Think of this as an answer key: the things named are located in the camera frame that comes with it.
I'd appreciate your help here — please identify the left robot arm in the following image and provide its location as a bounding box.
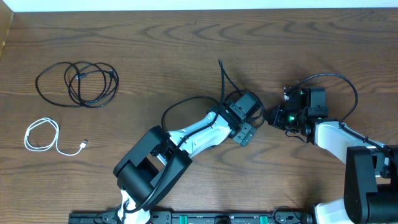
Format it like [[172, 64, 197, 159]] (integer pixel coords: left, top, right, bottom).
[[113, 103, 259, 223]]

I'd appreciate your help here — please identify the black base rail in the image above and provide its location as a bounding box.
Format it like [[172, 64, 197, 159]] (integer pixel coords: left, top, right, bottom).
[[68, 207, 317, 224]]

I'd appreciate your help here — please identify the white USB cable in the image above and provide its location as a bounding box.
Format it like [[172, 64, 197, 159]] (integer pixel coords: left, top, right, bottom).
[[24, 117, 90, 157]]

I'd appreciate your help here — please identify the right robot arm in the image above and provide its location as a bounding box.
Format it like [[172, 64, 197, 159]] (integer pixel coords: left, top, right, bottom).
[[264, 105, 397, 223]]

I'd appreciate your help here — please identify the left camera black cable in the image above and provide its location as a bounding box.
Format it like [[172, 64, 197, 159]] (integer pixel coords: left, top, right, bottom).
[[123, 58, 243, 215]]

